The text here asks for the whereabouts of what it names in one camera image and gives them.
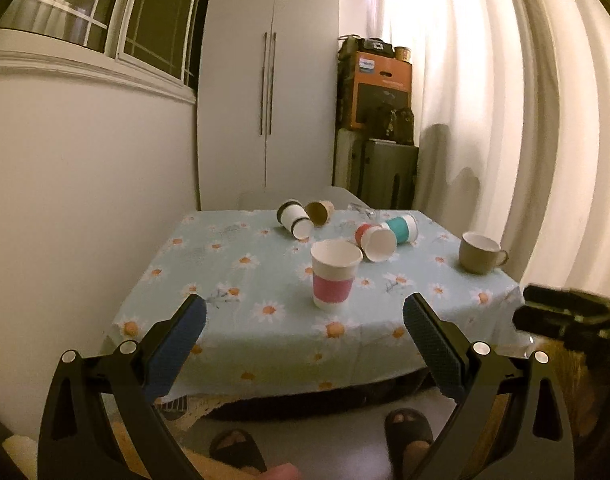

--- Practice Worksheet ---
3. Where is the left black sandal foot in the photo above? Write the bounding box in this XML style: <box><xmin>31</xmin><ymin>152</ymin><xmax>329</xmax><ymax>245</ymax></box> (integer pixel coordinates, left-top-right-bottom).
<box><xmin>209</xmin><ymin>429</ymin><xmax>268</xmax><ymax>474</ymax></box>

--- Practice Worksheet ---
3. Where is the brown kraft paper cup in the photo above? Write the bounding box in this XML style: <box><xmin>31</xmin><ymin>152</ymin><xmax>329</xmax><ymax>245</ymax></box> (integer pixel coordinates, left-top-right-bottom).
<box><xmin>305</xmin><ymin>200</ymin><xmax>335</xmax><ymax>226</ymax></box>

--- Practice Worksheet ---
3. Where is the right black sandal foot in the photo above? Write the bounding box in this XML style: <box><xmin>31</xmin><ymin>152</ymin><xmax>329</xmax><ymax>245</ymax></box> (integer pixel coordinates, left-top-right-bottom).
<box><xmin>384</xmin><ymin>408</ymin><xmax>434</xmax><ymax>479</ymax></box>

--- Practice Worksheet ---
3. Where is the teal band paper cup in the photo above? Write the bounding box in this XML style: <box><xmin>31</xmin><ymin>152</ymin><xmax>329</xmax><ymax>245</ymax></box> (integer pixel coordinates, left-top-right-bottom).
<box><xmin>382</xmin><ymin>214</ymin><xmax>419</xmax><ymax>245</ymax></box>

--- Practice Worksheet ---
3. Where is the pink band paper cup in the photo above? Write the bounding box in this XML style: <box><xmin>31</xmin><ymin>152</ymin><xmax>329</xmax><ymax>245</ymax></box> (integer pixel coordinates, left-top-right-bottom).
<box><xmin>311</xmin><ymin>238</ymin><xmax>363</xmax><ymax>312</ymax></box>

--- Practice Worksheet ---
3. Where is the olive ceramic mug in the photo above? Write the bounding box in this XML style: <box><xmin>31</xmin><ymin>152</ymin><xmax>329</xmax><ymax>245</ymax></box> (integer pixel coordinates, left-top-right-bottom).
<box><xmin>458</xmin><ymin>232</ymin><xmax>509</xmax><ymax>275</ymax></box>

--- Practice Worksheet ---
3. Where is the white double door cabinet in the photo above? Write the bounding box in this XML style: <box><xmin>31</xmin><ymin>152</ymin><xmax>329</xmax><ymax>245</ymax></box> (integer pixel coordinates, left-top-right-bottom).
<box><xmin>198</xmin><ymin>0</ymin><xmax>340</xmax><ymax>210</ymax></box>

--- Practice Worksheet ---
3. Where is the dark grey suitcase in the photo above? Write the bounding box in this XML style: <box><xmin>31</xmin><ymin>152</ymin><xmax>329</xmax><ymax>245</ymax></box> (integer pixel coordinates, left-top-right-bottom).
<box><xmin>333</xmin><ymin>129</ymin><xmax>419</xmax><ymax>210</ymax></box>

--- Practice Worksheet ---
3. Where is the red band paper cup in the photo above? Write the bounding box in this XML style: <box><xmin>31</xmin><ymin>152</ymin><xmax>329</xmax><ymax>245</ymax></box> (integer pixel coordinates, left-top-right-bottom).
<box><xmin>354</xmin><ymin>223</ymin><xmax>397</xmax><ymax>263</ymax></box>

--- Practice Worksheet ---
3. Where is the orange cardboard box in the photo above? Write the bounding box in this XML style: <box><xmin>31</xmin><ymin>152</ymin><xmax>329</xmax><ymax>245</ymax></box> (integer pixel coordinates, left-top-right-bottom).
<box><xmin>337</xmin><ymin>51</ymin><xmax>412</xmax><ymax>130</ymax></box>

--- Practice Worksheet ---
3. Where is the daisy print blue tablecloth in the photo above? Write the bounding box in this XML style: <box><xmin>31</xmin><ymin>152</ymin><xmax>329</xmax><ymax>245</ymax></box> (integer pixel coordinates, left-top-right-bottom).
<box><xmin>106</xmin><ymin>210</ymin><xmax>531</xmax><ymax>399</ymax></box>

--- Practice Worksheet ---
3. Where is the black sandal foot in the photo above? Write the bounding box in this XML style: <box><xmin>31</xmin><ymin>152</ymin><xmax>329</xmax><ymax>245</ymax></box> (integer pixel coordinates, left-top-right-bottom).
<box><xmin>384</xmin><ymin>408</ymin><xmax>434</xmax><ymax>479</ymax></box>
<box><xmin>209</xmin><ymin>429</ymin><xmax>268</xmax><ymax>474</ymax></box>

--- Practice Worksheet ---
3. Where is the black band paper cup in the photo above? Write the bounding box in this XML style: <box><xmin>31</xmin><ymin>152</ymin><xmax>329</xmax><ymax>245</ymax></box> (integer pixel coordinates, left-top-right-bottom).
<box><xmin>277</xmin><ymin>200</ymin><xmax>314</xmax><ymax>240</ymax></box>

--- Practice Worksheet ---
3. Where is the cream curtain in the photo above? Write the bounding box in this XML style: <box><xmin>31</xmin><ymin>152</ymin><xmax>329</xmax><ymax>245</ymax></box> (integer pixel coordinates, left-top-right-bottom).
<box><xmin>378</xmin><ymin>0</ymin><xmax>610</xmax><ymax>296</ymax></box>

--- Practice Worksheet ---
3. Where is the window with white frame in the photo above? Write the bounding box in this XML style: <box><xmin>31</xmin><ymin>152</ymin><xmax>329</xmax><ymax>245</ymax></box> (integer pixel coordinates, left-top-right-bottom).
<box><xmin>0</xmin><ymin>0</ymin><xmax>209</xmax><ymax>89</ymax></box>

